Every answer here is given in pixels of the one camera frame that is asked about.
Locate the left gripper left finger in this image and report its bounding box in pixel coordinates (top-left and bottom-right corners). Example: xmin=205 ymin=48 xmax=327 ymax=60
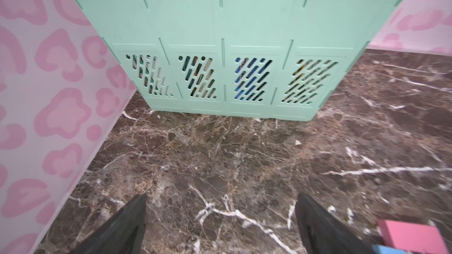
xmin=71 ymin=194 xmax=147 ymax=254

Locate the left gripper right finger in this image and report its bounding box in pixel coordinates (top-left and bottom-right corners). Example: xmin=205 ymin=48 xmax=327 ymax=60
xmin=295 ymin=193 xmax=374 ymax=254

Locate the pink block top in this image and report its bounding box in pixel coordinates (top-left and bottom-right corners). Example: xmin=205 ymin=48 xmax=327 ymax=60
xmin=378 ymin=220 xmax=450 ymax=254

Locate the mint green file organizer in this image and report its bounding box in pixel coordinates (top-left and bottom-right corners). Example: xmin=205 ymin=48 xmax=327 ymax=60
xmin=75 ymin=0 xmax=402 ymax=121

